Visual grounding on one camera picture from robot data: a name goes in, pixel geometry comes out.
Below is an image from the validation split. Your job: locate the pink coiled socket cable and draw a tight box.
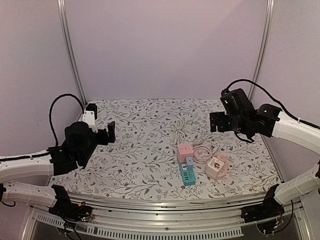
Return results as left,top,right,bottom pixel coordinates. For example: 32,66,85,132
192,144,218,162

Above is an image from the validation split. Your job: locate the teal power strip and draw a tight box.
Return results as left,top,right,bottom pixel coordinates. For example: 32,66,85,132
178,163,196,187

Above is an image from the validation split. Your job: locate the white coiled strip cable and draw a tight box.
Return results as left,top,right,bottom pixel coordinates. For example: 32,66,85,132
171,119,203,147

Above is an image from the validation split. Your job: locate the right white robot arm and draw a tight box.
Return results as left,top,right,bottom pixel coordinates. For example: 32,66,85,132
210,88,320,218

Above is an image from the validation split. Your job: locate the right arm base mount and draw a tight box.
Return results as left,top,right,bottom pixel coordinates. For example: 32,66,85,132
240,183,285,223

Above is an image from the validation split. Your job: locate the left aluminium frame post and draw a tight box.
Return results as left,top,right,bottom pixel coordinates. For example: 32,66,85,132
56,0,87,105

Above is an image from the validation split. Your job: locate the pink cube socket adapter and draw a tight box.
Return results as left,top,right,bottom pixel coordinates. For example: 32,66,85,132
177,143,194,163

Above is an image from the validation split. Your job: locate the floral patterned table mat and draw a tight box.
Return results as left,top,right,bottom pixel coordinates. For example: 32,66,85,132
50,99,281,201

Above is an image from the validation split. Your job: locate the pink round power socket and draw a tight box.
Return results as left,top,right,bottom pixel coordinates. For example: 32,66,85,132
207,159,229,180

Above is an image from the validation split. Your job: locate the right aluminium frame post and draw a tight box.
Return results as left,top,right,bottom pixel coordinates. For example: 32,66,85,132
246,0,276,101

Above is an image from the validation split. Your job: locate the light blue usb charger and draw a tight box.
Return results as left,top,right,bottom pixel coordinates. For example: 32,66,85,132
185,156,194,170

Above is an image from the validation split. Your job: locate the orange usb charger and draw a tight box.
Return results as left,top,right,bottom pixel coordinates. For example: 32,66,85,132
216,155,227,163

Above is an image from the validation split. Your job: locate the aluminium frame post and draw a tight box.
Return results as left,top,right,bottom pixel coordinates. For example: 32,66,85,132
56,0,87,105
246,0,276,101

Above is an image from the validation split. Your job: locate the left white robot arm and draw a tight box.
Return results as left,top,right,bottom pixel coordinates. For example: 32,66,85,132
0,121,116,217

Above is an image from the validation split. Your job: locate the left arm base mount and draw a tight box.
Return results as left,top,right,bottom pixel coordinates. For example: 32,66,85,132
48,184,93,222

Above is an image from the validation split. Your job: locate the aluminium front rail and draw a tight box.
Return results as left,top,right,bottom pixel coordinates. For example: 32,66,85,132
22,193,313,240

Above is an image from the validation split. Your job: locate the white cube socket adapter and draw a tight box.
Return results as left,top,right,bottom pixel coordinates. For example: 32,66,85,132
204,157,225,177

